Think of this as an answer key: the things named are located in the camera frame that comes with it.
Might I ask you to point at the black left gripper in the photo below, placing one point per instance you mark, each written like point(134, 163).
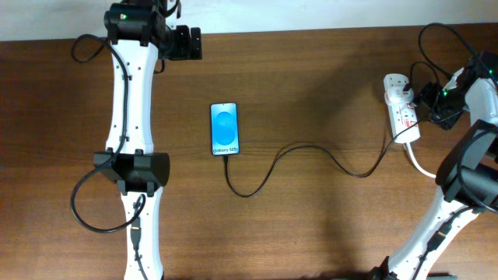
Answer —
point(184, 51)

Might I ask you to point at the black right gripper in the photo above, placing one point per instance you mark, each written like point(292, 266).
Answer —
point(429, 98)

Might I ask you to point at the blue Samsung Galaxy smartphone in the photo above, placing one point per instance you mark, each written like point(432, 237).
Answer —
point(224, 129)

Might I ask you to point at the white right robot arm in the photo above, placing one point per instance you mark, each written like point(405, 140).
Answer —
point(466, 187)

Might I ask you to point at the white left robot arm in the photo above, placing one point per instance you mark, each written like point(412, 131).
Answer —
point(141, 34)

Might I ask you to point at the white charger adapter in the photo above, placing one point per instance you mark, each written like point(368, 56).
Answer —
point(397, 89)

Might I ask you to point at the white power strip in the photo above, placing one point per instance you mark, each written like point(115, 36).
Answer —
point(403, 121)

